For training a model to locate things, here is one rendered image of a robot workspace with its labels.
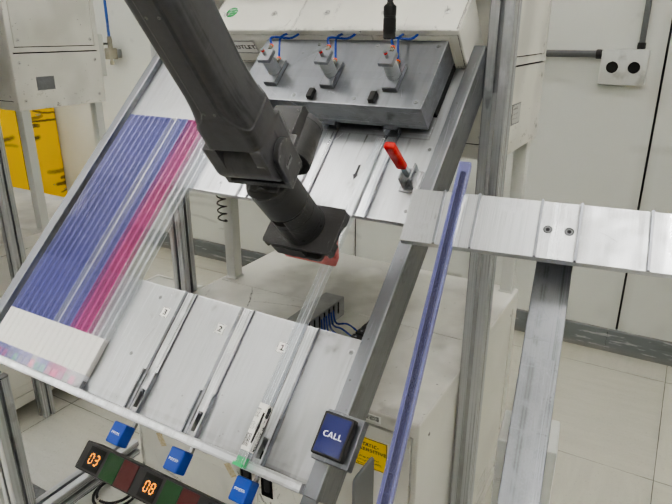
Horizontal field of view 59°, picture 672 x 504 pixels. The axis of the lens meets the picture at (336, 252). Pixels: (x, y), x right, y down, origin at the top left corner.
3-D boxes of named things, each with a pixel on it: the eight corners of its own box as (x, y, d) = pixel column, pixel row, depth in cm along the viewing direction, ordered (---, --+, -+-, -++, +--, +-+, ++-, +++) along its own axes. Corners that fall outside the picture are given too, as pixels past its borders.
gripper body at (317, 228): (286, 206, 81) (262, 174, 75) (352, 217, 76) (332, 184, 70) (267, 247, 79) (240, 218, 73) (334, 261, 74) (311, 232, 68)
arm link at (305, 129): (202, 152, 63) (275, 158, 60) (237, 69, 67) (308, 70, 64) (245, 211, 73) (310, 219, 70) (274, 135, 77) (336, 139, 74)
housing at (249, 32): (474, 95, 100) (458, 29, 88) (241, 83, 123) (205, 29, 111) (487, 59, 102) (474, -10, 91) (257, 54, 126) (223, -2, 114)
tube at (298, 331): (246, 469, 73) (242, 468, 72) (237, 466, 74) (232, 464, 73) (386, 142, 92) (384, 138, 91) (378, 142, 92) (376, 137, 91)
